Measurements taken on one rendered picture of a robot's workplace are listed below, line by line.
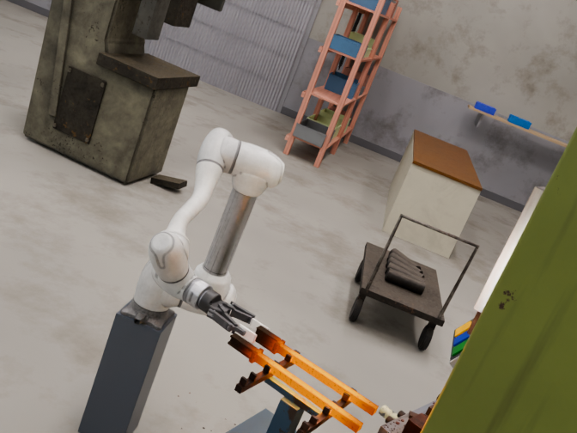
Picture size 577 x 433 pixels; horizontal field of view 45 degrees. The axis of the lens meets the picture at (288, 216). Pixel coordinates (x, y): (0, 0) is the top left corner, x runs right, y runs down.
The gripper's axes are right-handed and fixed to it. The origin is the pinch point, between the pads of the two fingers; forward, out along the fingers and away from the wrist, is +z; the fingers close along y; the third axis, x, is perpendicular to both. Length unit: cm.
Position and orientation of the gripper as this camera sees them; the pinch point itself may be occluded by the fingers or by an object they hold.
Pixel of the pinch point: (254, 331)
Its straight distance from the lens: 222.0
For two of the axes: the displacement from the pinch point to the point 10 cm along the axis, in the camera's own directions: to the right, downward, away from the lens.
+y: -4.9, 1.0, -8.7
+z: 8.0, 4.5, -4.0
